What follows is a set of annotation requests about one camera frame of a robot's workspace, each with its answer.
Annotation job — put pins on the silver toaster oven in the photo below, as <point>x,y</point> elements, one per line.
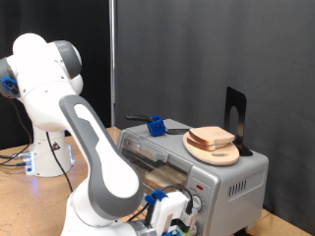
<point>170,144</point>

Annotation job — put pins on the black fabric backdrop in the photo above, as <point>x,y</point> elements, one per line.
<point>95,65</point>

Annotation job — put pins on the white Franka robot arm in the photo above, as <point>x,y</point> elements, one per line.
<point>108,177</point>

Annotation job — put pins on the oval wooden cutting board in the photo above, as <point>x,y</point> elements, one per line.
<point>215,158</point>

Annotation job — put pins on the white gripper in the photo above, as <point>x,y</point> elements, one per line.
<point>170,206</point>

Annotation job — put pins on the red oven indicator light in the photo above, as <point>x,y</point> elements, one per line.
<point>199,187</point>

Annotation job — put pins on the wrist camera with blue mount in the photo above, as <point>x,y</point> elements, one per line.
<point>189,222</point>

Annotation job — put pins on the metal spatula with blue block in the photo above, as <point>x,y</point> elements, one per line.
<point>156,126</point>

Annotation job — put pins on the black metal bookend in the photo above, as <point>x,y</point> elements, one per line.
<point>241,108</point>

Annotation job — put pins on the vertical metal pole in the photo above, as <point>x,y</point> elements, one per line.
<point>112,65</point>

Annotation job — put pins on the silver oven knob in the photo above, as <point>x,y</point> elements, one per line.
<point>198,202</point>

